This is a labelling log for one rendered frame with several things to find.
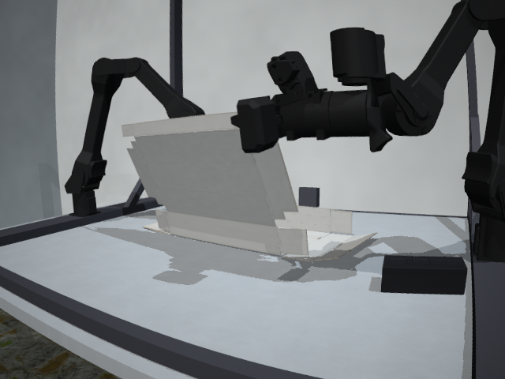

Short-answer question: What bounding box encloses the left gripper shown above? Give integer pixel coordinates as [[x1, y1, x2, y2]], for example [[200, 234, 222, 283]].
[[230, 91, 336, 153]]

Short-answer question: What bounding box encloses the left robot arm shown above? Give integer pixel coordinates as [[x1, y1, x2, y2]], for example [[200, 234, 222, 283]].
[[267, 0, 505, 262]]

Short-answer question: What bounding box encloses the white cardboard blank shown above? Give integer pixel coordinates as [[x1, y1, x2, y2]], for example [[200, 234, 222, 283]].
[[122, 111, 378, 261]]

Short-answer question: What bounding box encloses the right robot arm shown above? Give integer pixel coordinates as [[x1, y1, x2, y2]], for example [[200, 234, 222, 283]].
[[65, 57, 205, 217]]

